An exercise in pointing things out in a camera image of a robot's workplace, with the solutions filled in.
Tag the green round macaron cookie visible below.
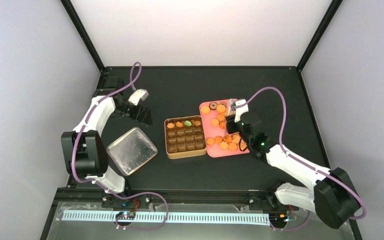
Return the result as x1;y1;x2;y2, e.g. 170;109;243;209
183;120;192;127

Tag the gold cookie tin box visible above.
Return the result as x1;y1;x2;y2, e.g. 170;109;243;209
164;115;207;160

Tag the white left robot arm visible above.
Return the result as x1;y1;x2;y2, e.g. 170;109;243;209
60;80;153;194

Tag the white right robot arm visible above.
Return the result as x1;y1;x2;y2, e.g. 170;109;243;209
226;115;366;229

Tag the pink plastic tray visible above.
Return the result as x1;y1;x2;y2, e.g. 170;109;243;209
199;99;250;158

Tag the silver tin lid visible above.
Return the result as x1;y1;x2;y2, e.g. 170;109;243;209
106;127;158;176

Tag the chocolate sprinkled donut cookie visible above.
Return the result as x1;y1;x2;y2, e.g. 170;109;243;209
208;101;219;111

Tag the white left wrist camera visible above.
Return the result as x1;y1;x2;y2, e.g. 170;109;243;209
128;89;149;106

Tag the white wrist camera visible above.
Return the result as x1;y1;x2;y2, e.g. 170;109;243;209
128;89;149;106
228;98;249;123

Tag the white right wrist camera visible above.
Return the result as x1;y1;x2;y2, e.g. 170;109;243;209
228;98;249;123

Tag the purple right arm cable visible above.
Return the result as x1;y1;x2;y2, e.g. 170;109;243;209
235;86;368;231

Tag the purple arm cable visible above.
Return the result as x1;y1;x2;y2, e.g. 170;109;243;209
235;86;368;231
71;61;170;232

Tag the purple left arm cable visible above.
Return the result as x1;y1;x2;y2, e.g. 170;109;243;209
71;61;170;232

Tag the light blue slotted cable duct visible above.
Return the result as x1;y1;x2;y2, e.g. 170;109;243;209
60;210;270;226

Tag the black enclosure frame post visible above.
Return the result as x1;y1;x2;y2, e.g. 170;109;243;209
60;0;105;73

